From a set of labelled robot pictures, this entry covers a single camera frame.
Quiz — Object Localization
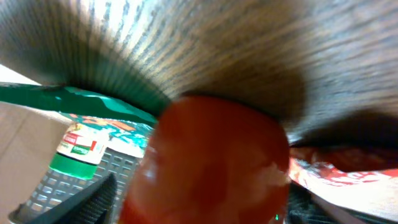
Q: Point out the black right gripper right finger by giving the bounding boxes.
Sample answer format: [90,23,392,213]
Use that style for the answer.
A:
[285,184,397,224]

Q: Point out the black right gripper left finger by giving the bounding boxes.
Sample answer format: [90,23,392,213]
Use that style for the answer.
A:
[28,174,117,224]

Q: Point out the green lid white jar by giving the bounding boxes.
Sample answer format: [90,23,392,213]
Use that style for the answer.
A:
[49,123,109,180]

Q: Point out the red coffee sachet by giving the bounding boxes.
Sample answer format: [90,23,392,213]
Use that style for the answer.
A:
[289,146,397,222]

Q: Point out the orange sauce bottle green cap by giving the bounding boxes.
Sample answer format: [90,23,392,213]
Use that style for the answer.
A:
[119,96,289,224]

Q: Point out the green 3M gloves packet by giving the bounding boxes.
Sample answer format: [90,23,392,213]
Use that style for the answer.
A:
[1,82,157,126]

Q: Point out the grey plastic mesh basket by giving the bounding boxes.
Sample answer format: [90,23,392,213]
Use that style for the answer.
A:
[8,148,139,223]

